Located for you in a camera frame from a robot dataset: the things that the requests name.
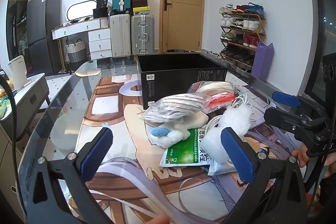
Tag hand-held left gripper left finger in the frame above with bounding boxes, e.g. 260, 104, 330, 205
18, 127, 114, 224

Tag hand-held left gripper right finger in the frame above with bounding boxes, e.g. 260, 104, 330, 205
220, 127, 309, 224

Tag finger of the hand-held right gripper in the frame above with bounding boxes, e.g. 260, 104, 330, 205
264, 107, 336, 157
272, 91, 328, 121

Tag white medicine packet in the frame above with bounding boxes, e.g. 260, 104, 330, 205
209, 158, 244, 176

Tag bubble wrap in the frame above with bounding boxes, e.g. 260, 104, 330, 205
203, 105, 254, 164

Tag white cable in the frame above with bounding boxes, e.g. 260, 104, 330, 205
205, 93, 265, 132

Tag green medicine packet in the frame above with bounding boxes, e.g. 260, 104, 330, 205
160, 128, 212, 168

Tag zip bag of white cloth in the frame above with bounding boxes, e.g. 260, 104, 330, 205
187, 81, 238, 111

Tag white plush toy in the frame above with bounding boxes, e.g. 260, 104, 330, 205
150, 111, 209, 148

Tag zip bag of striped socks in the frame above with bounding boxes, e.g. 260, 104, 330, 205
143, 93, 212, 122

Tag black cardboard box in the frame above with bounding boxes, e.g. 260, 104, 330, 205
136, 53, 228, 110

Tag person's right forearm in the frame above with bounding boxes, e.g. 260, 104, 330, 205
319, 174, 336, 216

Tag person's right hand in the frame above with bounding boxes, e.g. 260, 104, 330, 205
292, 144, 336, 180

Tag person's left hand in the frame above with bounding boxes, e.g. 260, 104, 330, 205
143, 215, 171, 224

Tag printed table mat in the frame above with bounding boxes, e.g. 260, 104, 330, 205
75, 74, 315, 224

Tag purple bag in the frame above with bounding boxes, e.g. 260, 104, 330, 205
251, 42, 275, 81

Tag dark window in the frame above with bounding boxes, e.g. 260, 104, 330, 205
299, 0, 336, 98

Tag rows of shoes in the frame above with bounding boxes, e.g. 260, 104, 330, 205
220, 2, 265, 67

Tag grey side cabinet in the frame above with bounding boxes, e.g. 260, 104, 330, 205
0, 72, 50, 122

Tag wooden shoe rack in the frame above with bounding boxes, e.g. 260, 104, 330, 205
219, 2, 267, 73

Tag woven basket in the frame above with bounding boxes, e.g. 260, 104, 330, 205
65, 40, 88, 64

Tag colourful cloth pile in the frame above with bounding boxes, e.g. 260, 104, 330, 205
0, 90, 9, 119

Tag white kettle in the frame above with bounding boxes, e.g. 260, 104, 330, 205
8, 55, 28, 90

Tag white dressing table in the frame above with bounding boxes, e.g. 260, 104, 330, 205
51, 17, 112, 60

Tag cream suitcase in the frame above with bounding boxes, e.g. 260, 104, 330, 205
110, 13, 132, 57

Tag silver suitcase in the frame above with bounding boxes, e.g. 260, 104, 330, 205
131, 14, 155, 55

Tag wooden door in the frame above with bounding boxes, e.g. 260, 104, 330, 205
160, 0, 205, 52

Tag black bag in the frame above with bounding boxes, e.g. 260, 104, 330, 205
93, 0, 109, 18

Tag oval mirror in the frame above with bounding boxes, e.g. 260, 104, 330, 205
66, 0, 99, 22

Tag grey fridge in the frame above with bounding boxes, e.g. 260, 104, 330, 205
26, 0, 62, 75

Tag dark tall cabinet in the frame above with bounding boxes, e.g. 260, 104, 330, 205
6, 0, 48, 62

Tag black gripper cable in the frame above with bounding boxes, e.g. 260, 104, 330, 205
0, 69, 20, 161
304, 153, 331, 214

